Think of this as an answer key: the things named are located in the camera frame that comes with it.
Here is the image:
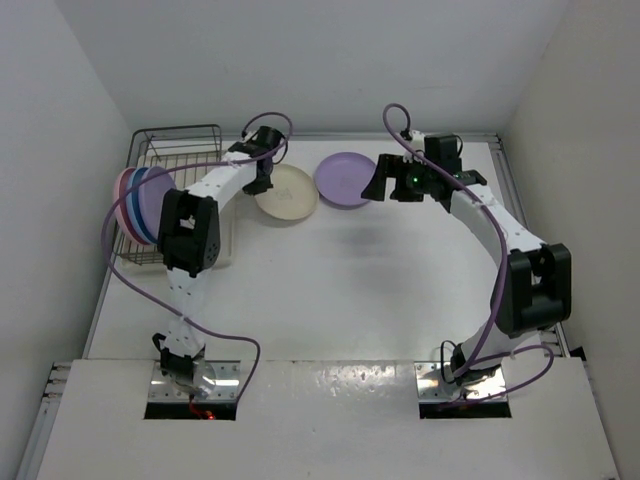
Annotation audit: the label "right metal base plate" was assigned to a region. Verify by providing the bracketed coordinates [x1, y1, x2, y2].
[414, 361, 506, 404]

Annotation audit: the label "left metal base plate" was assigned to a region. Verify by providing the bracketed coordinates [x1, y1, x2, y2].
[147, 360, 240, 404]

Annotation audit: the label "blue plate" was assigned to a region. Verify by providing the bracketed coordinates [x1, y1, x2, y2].
[125, 167, 152, 245]

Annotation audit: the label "pink plate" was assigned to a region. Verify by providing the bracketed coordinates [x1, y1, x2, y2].
[113, 167, 136, 241]

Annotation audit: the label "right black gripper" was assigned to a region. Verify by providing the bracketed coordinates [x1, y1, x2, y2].
[363, 153, 437, 202]

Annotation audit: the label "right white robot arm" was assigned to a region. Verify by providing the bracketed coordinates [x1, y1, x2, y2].
[361, 129, 572, 386]

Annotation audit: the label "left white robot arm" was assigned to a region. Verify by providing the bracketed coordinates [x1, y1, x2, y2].
[154, 126, 284, 388]

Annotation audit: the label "purple plate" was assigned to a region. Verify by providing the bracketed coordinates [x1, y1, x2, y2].
[138, 166, 176, 244]
[313, 152, 376, 209]

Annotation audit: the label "metal base plate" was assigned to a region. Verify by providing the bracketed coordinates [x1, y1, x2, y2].
[414, 361, 506, 404]
[147, 360, 240, 404]

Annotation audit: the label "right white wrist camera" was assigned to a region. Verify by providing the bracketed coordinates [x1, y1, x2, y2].
[400, 129, 426, 151]

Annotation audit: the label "cream plate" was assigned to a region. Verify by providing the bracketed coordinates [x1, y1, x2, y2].
[255, 164, 319, 222]

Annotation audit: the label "black wire dish rack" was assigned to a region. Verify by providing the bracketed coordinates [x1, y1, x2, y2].
[114, 123, 223, 268]

